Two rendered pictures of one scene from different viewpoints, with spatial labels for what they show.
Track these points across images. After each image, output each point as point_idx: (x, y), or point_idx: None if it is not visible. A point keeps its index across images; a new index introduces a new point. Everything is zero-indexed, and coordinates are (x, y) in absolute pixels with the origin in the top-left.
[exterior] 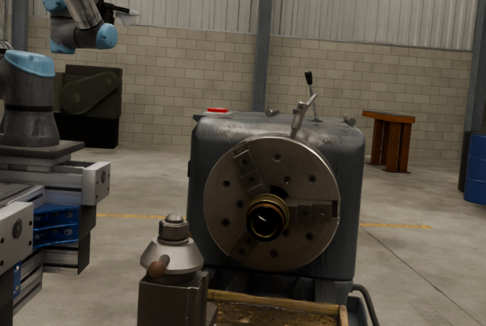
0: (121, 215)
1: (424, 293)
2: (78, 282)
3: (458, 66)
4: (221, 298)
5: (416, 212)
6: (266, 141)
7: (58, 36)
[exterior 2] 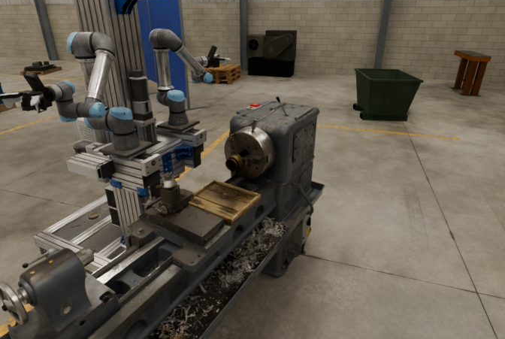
0: None
1: (416, 180)
2: None
3: None
4: (224, 185)
5: (458, 128)
6: (240, 133)
7: (193, 77)
